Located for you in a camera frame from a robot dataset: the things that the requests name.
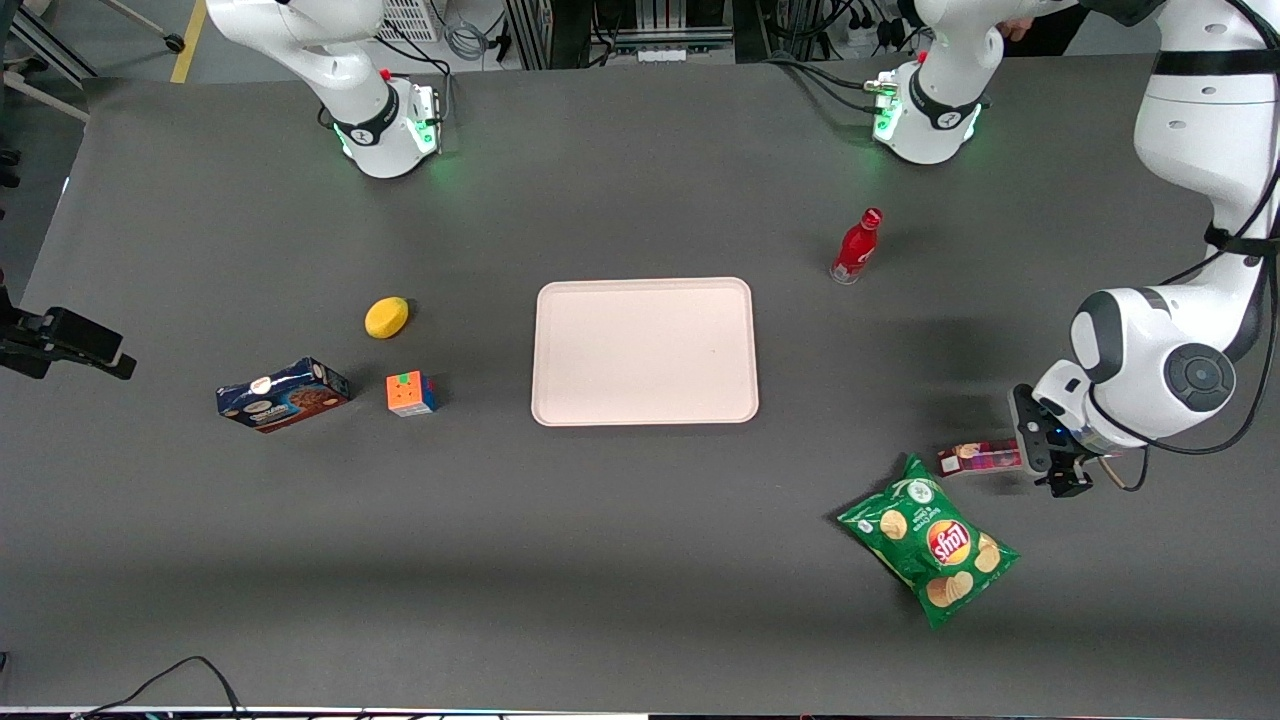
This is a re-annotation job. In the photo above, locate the red cookie box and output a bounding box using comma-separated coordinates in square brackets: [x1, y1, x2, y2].
[937, 440, 1026, 478]

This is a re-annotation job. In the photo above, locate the white rectangular tray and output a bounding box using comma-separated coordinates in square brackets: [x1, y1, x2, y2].
[531, 277, 760, 427]

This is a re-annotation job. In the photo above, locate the white ventilated box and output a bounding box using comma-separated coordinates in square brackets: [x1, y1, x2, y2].
[378, 0, 443, 43]

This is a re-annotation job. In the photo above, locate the blue chocolate cookie box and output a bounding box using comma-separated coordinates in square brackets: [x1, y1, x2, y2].
[216, 358, 352, 434]

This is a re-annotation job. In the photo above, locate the green chips bag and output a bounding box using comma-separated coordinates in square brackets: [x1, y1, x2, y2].
[837, 454, 1022, 630]

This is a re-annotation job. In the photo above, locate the red soda bottle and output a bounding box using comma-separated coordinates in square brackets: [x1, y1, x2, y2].
[829, 207, 885, 287]

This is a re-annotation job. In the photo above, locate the black equipment rack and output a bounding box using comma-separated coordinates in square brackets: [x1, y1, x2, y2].
[505, 0, 737, 70]

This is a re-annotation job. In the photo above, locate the colourful puzzle cube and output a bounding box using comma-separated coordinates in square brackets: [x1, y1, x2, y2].
[386, 371, 439, 418]

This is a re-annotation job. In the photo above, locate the yellow lemon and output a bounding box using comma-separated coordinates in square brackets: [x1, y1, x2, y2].
[364, 297, 410, 341]

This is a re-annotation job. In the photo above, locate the yellow floor tape strip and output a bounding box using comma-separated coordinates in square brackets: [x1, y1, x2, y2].
[169, 0, 209, 85]

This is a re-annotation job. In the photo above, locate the grey wheeled metal stand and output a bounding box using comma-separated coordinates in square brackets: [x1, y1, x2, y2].
[0, 0, 188, 123]

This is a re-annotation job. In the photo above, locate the black clamp-mounted device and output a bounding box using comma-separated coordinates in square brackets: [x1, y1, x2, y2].
[0, 290, 138, 382]

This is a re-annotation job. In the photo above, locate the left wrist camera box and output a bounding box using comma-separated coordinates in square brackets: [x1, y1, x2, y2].
[1012, 384, 1058, 479]

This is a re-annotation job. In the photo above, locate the black arm-mounted cable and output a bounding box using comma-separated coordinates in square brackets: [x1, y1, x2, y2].
[1088, 0, 1280, 493]

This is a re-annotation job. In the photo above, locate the black looping cable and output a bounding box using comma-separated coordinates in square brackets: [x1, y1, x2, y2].
[72, 655, 246, 720]

